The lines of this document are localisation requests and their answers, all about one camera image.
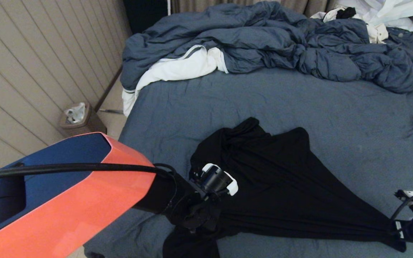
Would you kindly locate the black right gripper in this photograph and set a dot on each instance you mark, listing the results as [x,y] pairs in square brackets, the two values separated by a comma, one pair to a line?
[411,231]

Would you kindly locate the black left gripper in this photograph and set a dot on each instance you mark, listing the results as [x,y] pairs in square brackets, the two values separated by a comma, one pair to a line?
[206,215]

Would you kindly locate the black t-shirt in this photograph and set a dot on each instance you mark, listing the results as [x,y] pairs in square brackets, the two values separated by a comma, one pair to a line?
[281,186]

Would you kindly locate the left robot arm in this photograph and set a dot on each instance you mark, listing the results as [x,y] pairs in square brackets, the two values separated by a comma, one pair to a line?
[66,200]

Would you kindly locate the silver metal rod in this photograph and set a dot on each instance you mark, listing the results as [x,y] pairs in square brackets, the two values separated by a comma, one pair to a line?
[111,111]

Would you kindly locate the white duvet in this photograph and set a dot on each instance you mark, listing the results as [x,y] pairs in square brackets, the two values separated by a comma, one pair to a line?
[177,68]

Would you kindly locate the brown trash bin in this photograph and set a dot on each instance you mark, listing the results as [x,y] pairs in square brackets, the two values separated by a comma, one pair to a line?
[84,125]

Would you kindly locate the crumpled blue duvet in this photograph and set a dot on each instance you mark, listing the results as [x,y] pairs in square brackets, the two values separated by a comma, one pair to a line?
[264,36]

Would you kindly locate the beige curtain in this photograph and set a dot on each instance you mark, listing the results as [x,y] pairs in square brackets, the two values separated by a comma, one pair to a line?
[192,5]

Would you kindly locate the black tall furniture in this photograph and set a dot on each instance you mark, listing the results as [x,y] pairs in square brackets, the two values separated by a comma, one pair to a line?
[145,12]

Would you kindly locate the white crumpled shirt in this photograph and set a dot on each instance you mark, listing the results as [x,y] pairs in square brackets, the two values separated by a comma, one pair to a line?
[389,10]

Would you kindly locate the small black fabric item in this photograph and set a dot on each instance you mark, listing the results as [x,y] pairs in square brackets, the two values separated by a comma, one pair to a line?
[345,13]

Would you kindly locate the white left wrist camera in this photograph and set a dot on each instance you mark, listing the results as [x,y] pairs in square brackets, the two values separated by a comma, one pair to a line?
[228,182]

